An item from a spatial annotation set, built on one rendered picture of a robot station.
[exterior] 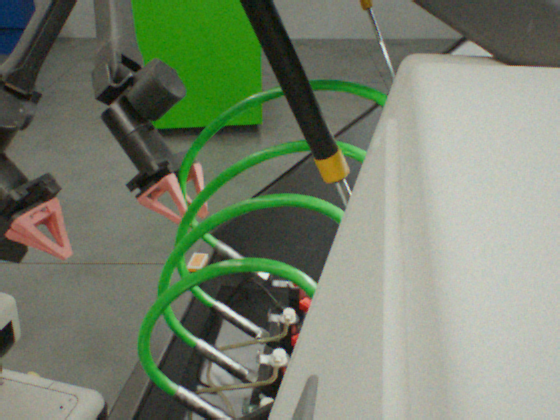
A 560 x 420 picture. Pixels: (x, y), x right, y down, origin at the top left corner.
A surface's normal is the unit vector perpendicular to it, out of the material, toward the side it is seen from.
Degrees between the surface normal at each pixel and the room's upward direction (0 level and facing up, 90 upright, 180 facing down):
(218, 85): 90
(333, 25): 90
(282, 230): 90
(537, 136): 0
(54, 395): 0
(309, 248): 90
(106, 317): 0
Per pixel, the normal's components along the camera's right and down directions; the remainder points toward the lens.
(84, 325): 0.00, -0.86
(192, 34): 0.13, 0.51
